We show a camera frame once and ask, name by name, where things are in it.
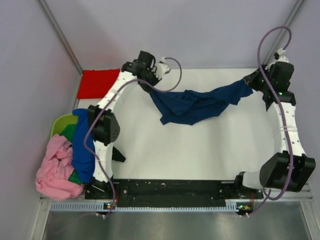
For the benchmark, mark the right aluminium frame post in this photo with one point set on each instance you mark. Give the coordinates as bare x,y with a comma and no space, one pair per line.
283,38

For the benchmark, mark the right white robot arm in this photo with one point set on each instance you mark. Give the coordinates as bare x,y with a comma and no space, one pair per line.
289,159

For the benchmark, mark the folded red t shirt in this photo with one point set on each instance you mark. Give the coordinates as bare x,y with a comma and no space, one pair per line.
96,83

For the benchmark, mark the green t shirt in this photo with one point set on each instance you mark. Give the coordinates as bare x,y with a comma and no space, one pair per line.
68,132

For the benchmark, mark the pink t shirt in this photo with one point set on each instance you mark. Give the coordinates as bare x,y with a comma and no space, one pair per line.
52,178

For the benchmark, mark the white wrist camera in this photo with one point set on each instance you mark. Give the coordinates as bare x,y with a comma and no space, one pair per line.
279,56
162,68

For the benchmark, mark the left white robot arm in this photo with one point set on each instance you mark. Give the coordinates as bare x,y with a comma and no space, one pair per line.
103,126

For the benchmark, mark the grey slotted cable duct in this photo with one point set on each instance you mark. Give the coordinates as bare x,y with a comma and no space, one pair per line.
70,206

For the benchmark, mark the green plastic basket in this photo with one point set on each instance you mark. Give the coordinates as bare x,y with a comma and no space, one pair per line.
61,122

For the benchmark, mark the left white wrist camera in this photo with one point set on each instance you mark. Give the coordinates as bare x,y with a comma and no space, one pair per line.
162,68

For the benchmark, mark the aluminium frame post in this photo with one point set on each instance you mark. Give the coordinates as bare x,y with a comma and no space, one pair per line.
59,34
283,38

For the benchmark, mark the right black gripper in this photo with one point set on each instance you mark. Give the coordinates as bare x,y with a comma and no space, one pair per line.
250,79

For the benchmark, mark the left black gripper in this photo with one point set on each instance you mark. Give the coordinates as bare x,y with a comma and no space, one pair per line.
156,78

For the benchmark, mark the navy blue t shirt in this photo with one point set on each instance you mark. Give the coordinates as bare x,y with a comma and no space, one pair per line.
190,107

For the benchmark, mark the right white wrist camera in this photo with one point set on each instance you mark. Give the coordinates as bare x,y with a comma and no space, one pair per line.
279,56

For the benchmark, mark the black t shirt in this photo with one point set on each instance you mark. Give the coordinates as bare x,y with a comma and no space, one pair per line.
117,155

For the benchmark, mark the left aluminium frame post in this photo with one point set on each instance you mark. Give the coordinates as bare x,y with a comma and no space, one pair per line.
59,34

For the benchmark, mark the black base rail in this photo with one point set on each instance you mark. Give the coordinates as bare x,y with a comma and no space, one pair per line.
164,193

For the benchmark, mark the bright blue t shirt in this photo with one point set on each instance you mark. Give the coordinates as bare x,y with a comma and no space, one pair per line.
83,161

